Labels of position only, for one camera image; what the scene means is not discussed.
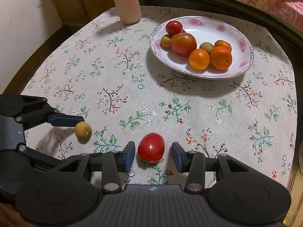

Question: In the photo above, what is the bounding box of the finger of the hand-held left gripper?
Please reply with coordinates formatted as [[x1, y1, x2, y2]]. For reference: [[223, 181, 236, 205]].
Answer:
[[14, 144, 64, 169], [0, 93, 85, 131]]

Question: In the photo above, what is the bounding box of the small smooth orange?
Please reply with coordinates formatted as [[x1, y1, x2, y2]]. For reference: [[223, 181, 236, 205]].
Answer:
[[214, 40, 232, 52], [189, 49, 211, 70]]

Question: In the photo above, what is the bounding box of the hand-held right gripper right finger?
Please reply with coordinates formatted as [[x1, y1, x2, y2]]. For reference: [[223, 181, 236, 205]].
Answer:
[[172, 142, 255, 192]]

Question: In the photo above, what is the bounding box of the pink ribbed cup stack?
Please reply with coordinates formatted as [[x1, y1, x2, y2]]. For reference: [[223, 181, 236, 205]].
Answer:
[[108, 0, 142, 24]]

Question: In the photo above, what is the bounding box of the floral tablecloth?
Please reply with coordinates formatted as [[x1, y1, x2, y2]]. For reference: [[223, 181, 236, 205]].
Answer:
[[20, 6, 298, 187]]

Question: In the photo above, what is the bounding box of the white plate with pink flowers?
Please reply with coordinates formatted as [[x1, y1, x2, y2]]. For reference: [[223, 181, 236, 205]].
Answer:
[[149, 16, 255, 79]]

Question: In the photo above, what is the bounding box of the wooden cabinet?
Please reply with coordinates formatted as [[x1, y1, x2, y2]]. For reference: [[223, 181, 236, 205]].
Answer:
[[44, 0, 119, 26]]

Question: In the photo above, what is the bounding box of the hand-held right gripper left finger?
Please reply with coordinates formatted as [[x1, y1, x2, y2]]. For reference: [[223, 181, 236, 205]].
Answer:
[[57, 141, 136, 192]]

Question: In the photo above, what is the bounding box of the bumpy orange mandarin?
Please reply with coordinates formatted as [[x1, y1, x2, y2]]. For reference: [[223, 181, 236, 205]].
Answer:
[[210, 46, 233, 70]]

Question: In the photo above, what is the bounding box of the yellow striped mat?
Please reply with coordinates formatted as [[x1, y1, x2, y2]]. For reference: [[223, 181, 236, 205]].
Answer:
[[287, 132, 303, 194]]

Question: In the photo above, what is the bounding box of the brown longan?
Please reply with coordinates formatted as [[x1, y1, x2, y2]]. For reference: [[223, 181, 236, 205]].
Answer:
[[161, 34, 173, 48], [75, 121, 92, 139], [199, 42, 215, 54]]

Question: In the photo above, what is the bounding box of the large red tomato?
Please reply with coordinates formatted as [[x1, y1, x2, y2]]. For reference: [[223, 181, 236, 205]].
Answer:
[[171, 33, 197, 58]]

